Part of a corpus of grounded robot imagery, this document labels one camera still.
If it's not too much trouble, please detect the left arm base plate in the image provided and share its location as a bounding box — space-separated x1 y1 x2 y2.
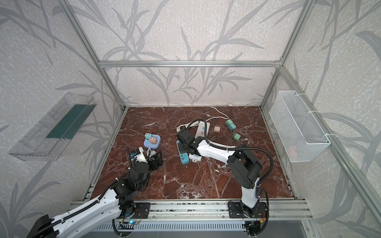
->
122 202 151 219

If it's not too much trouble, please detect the white wire mesh basket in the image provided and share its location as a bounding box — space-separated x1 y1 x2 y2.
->
269 90 331 163

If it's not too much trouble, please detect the blue square power socket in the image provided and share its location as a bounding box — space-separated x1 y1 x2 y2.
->
143 133 161 150

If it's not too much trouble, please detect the clear plastic tray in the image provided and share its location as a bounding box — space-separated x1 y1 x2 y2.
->
9 93 97 161

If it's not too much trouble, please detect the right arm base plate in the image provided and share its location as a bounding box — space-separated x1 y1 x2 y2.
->
227 201 268 219

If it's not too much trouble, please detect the long white power strip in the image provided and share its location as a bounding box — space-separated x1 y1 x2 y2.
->
189 121 205 162

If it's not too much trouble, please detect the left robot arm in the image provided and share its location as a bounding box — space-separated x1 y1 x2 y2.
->
27 152 163 238

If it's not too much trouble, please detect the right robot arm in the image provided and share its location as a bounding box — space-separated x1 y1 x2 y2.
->
176 119 274 218

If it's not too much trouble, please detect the aluminium cage frame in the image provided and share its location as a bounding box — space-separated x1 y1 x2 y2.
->
58 1 381 222

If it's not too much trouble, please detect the aluminium front rail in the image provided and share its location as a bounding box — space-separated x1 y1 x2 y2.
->
61 199 315 222

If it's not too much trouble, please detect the teal USB power strip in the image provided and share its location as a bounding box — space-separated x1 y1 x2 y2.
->
176 141 190 165

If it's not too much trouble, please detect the pink cube plug front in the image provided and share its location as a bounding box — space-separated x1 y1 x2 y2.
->
149 136 157 144

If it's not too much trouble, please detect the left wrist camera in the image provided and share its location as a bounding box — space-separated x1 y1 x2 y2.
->
130 147 148 165

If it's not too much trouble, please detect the long white strip cable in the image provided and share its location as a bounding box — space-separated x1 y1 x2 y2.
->
205 106 230 123

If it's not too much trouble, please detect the green double cube plug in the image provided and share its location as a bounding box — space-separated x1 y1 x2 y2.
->
225 119 237 131

